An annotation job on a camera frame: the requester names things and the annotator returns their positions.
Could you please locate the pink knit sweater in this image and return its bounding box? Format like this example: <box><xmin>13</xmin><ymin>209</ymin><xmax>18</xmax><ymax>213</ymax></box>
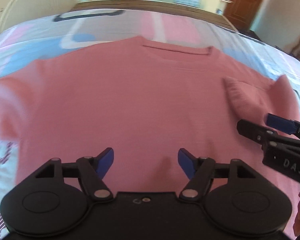
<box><xmin>0</xmin><ymin>36</ymin><xmax>300</xmax><ymax>240</ymax></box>

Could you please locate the brown wooden door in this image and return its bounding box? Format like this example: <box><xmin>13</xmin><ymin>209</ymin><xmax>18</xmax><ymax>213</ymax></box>
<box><xmin>223</xmin><ymin>0</ymin><xmax>263</xmax><ymax>30</ymax></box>

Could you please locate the patterned bed sheet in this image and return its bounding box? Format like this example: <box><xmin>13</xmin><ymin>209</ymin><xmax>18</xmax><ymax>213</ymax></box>
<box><xmin>0</xmin><ymin>9</ymin><xmax>300</xmax><ymax>239</ymax></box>

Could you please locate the wooden bed footboard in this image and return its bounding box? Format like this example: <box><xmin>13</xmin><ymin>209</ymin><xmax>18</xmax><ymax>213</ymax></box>
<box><xmin>71</xmin><ymin>0</ymin><xmax>238</xmax><ymax>32</ymax></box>

